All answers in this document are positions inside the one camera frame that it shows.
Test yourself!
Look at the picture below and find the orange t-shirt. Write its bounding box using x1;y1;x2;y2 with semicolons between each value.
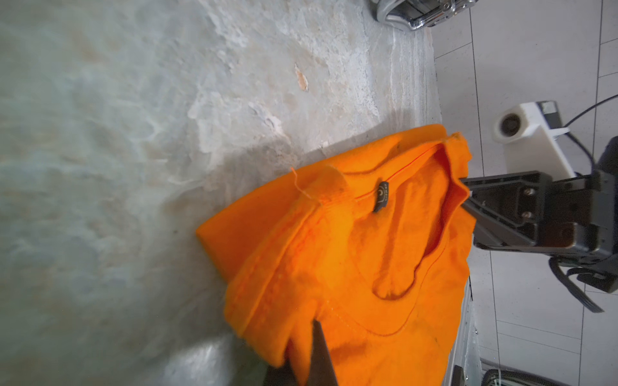
196;125;475;385

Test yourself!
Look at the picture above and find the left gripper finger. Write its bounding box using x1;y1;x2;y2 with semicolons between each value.
262;320;339;386

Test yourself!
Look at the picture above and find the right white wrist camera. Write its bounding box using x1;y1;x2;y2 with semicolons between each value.
492;101;576;181

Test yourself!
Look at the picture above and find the black hard case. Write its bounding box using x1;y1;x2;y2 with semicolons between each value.
372;0;478;32

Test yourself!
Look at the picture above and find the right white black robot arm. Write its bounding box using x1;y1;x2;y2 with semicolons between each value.
463;138;617;313

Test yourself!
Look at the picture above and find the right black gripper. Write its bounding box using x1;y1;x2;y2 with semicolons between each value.
463;170;617;263

